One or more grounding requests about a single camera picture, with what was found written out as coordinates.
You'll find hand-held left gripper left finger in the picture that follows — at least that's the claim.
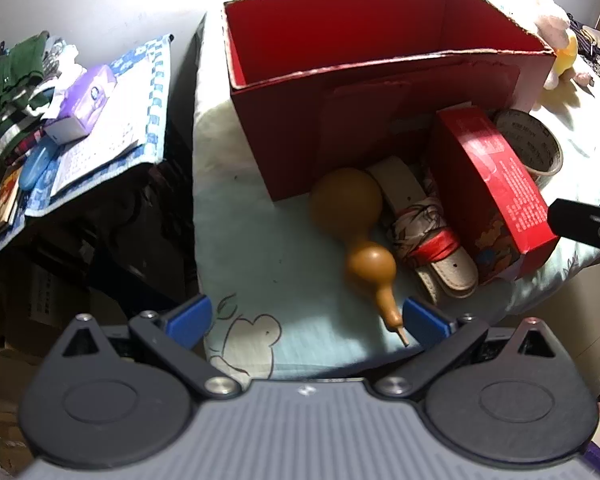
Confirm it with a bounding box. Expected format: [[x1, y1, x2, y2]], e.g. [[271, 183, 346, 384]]
[[55, 294, 242, 401]]

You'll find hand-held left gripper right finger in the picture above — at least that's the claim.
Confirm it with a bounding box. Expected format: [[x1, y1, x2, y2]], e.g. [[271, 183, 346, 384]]
[[372, 297, 563, 402]]

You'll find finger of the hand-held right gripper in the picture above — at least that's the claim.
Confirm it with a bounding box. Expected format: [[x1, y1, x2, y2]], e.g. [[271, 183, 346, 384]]
[[546, 198, 600, 261]]

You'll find printed tape roll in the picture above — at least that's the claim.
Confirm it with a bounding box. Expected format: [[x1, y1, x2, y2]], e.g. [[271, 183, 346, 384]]
[[492, 108, 564, 191]]

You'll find red gift box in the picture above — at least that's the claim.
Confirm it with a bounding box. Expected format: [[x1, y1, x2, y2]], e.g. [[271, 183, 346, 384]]
[[426, 107, 561, 286]]

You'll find brown gourd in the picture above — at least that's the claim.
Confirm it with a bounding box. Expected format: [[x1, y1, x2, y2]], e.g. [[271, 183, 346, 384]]
[[308, 167, 411, 347]]

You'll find red cardboard box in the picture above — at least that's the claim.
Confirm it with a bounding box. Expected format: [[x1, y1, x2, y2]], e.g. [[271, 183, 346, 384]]
[[222, 0, 557, 202]]

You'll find pale bear print sheet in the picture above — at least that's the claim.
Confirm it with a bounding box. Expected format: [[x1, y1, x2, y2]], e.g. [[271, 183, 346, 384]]
[[192, 10, 600, 381]]

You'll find yellow duck plush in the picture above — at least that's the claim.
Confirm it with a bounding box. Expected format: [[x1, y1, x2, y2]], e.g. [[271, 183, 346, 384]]
[[554, 29, 579, 75]]

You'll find white rabbit plush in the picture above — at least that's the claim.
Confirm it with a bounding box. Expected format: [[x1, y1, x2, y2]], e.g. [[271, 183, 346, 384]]
[[530, 0, 595, 92]]

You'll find white calendar paper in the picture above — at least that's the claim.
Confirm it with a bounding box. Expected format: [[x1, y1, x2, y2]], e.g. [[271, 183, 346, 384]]
[[50, 75, 153, 198]]

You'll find blue printed cloth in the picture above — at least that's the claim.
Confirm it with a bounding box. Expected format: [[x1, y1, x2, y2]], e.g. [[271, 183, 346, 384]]
[[0, 34, 175, 267]]

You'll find blue oval case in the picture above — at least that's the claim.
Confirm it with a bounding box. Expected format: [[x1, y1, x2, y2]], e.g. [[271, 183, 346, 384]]
[[19, 141, 57, 192]]

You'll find small stack of books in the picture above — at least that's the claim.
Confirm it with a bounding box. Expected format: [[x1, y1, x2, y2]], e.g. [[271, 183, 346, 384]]
[[0, 167, 26, 241]]

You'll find small white box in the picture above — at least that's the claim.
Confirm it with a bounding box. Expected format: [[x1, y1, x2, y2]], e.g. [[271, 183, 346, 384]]
[[44, 115, 91, 145]]

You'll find purple tissue pack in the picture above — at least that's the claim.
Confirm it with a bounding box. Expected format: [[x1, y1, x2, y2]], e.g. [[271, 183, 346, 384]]
[[62, 64, 118, 136]]

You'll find pile of clothes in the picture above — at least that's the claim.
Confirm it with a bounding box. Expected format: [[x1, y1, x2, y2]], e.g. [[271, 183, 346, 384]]
[[0, 32, 83, 166]]

